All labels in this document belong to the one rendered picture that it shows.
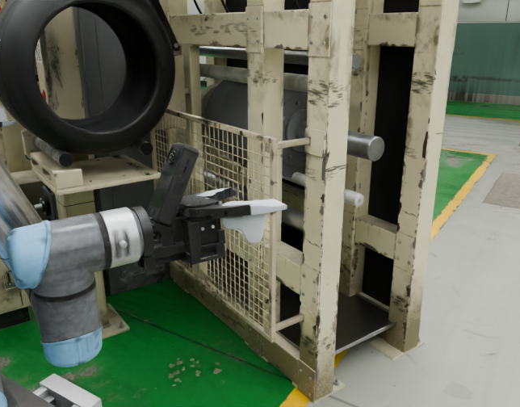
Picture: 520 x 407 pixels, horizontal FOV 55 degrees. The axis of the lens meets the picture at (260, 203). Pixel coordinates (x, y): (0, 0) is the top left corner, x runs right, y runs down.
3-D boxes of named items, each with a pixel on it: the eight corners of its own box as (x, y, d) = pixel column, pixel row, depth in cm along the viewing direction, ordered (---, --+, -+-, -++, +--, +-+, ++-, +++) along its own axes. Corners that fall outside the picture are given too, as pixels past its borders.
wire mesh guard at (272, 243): (158, 251, 238) (147, 103, 215) (161, 250, 239) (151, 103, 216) (271, 342, 169) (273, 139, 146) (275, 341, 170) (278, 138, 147)
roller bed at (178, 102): (136, 123, 225) (131, 54, 215) (167, 119, 233) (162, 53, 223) (155, 130, 210) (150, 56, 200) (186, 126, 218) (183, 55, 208)
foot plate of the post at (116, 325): (53, 322, 235) (52, 315, 233) (109, 304, 249) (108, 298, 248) (70, 350, 214) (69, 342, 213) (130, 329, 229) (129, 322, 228)
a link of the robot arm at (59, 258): (12, 280, 64) (1, 219, 62) (98, 261, 70) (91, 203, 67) (21, 308, 58) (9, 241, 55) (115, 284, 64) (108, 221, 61)
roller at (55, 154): (48, 145, 191) (36, 148, 189) (44, 134, 189) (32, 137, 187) (75, 164, 164) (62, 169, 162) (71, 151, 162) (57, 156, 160)
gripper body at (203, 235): (207, 244, 78) (131, 262, 72) (202, 190, 76) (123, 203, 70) (230, 255, 71) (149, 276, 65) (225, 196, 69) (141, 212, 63)
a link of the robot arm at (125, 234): (92, 207, 68) (108, 218, 61) (125, 202, 70) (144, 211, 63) (99, 260, 69) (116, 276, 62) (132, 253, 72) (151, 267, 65)
